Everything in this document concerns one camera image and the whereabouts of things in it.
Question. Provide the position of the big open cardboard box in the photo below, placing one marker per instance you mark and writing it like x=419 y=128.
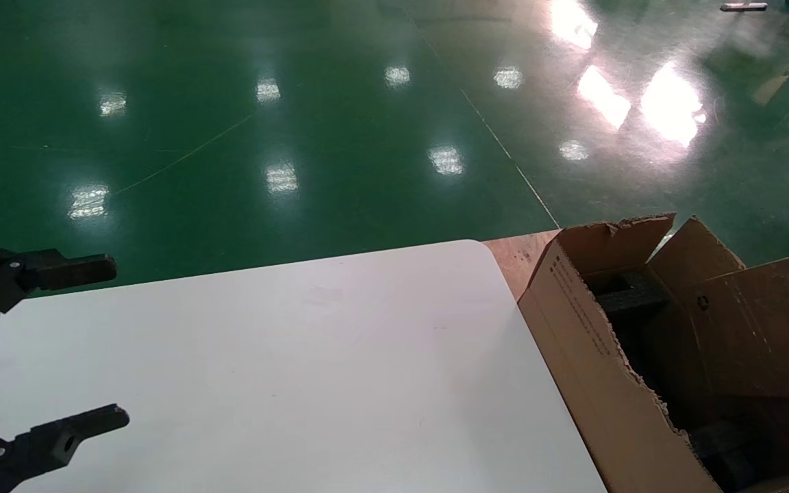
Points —
x=593 y=383

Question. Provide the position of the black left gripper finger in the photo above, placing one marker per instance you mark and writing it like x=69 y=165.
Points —
x=38 y=272
x=52 y=441

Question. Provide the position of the white table foot bar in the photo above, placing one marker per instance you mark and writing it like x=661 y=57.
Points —
x=744 y=7

